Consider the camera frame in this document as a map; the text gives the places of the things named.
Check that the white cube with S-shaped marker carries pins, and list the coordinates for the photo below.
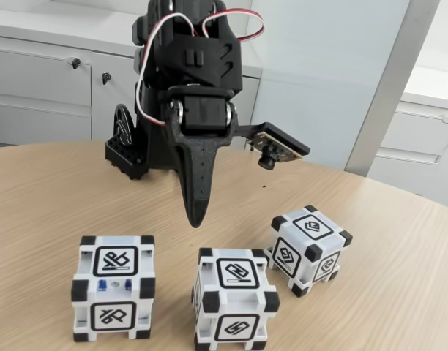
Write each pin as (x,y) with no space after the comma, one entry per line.
(235,296)

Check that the white cube with layered-squares marker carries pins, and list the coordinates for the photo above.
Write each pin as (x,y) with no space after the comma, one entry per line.
(308,252)

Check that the black table clamp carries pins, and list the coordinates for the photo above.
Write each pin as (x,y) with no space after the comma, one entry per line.
(127,157)

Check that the black cabinet key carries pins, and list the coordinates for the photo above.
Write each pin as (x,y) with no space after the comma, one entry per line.
(76,63)
(105,77)

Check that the white cube with blue LEDs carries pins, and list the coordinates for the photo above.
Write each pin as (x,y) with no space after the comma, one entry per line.
(112,289)

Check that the white cabinet with drawers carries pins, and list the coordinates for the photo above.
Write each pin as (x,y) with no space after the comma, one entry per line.
(37,95)

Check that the white low cabinet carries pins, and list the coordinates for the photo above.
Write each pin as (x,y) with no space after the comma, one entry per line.
(410,146)

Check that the black camera module on bracket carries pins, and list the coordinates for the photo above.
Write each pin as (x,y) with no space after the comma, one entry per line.
(279,144)

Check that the grey metal partition post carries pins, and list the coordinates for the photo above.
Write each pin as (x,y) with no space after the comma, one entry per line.
(392,84)

